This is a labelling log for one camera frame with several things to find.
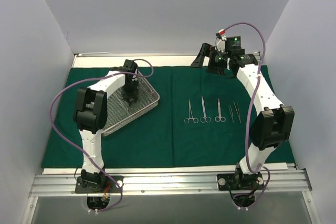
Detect wire mesh instrument tray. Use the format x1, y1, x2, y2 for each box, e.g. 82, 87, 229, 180
102, 78, 160, 136

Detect steel tweezers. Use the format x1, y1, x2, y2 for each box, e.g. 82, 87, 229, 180
234, 101, 242, 123
228, 104, 234, 123

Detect steel surgical scissors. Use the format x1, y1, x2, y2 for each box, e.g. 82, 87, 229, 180
215, 99, 226, 122

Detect steel needle holder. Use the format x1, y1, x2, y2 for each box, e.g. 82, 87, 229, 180
199, 96, 211, 123

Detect green surgical drape cloth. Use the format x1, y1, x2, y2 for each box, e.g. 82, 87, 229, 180
41, 63, 295, 169

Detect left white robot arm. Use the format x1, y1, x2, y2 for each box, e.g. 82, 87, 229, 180
73, 61, 139, 192

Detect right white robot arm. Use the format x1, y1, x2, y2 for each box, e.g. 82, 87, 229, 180
191, 43, 295, 189

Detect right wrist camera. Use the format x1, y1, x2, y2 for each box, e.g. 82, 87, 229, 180
225, 36, 242, 51

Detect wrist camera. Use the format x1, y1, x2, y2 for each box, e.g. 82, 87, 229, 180
225, 36, 242, 51
123, 59, 138, 73

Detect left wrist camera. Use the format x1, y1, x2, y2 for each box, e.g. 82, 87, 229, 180
123, 59, 138, 73

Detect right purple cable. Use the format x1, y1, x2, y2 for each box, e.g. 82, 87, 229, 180
215, 22, 271, 211

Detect purple cable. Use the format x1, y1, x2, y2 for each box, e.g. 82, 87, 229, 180
215, 22, 271, 211
49, 58, 154, 212

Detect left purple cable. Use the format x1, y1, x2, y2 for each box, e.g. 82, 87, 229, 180
49, 58, 154, 212

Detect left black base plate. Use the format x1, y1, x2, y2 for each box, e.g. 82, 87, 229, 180
75, 174, 124, 194

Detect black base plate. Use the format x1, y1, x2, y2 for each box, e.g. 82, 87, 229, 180
75, 174, 124, 194
216, 173, 265, 191

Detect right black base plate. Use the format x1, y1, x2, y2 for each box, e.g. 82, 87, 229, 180
216, 173, 265, 191

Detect front aluminium rail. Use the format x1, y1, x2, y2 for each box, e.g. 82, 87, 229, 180
29, 169, 311, 197

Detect aluminium rail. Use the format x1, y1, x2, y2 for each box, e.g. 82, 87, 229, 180
253, 52, 299, 170
29, 169, 311, 197

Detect right aluminium rail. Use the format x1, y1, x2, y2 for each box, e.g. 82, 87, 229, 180
253, 52, 299, 170

